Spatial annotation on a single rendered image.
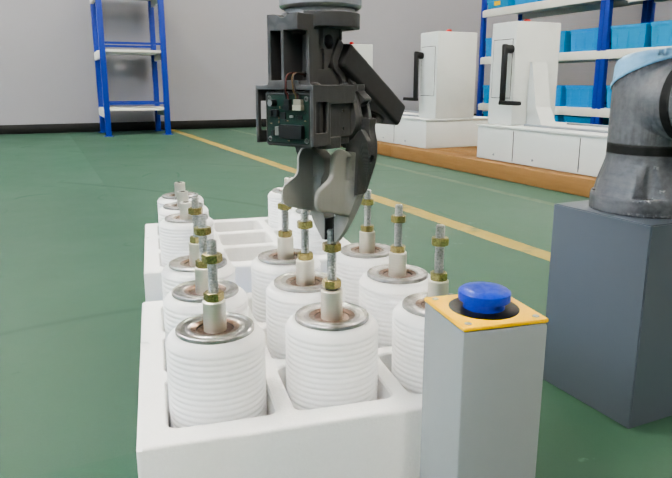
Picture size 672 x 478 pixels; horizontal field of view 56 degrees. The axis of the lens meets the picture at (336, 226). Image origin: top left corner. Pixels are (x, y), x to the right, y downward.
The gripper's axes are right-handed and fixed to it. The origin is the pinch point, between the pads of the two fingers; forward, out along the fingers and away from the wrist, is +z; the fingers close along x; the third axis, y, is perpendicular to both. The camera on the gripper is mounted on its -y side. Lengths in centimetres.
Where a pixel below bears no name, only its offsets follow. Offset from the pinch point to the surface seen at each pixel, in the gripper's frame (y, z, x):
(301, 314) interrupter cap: 2.6, 9.2, -2.4
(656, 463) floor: -36, 35, 24
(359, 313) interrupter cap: -1.5, 9.2, 1.9
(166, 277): 2.0, 10.3, -26.6
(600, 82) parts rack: -580, -15, -162
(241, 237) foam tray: -39, 18, -58
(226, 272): -3.8, 10.0, -21.7
